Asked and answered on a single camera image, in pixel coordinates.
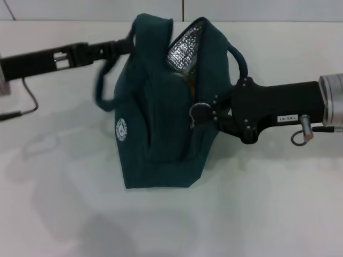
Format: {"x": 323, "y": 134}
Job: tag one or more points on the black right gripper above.
{"x": 281, "y": 104}

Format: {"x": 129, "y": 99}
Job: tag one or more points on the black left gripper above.
{"x": 40, "y": 61}

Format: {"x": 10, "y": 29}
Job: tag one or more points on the yellow banana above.
{"x": 191, "y": 84}

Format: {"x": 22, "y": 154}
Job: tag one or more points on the dark teal insulated lunch bag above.
{"x": 166, "y": 128}

